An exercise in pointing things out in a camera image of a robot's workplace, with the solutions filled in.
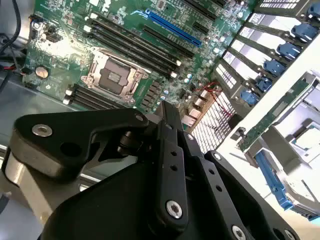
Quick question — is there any green graphics card black fan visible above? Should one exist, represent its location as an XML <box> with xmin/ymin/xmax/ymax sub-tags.
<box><xmin>231</xmin><ymin>74</ymin><xmax>317</xmax><ymax>153</ymax></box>

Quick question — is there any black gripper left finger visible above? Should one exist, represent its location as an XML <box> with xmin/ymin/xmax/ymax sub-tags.
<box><xmin>9</xmin><ymin>99</ymin><xmax>190</xmax><ymax>232</ymax></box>

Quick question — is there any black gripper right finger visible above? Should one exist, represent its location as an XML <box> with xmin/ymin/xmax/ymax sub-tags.
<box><xmin>183</xmin><ymin>131</ymin><xmax>301</xmax><ymax>240</ymax></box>

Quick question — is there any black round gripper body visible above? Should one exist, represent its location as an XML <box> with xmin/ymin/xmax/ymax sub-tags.
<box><xmin>37</xmin><ymin>153</ymin><xmax>228</xmax><ymax>240</ymax></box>

